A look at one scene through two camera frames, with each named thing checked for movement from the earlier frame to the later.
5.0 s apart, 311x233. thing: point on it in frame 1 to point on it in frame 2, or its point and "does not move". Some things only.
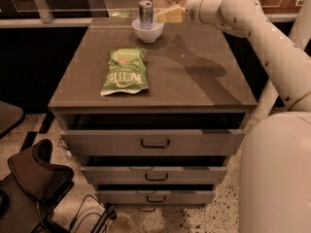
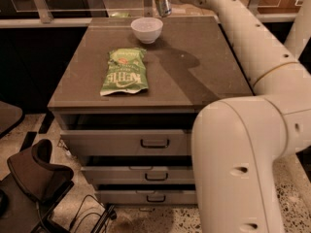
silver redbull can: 146,12 to 163,7
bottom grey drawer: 155,197 does not move
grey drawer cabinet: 168,146 does not move
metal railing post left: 42,4 does not move
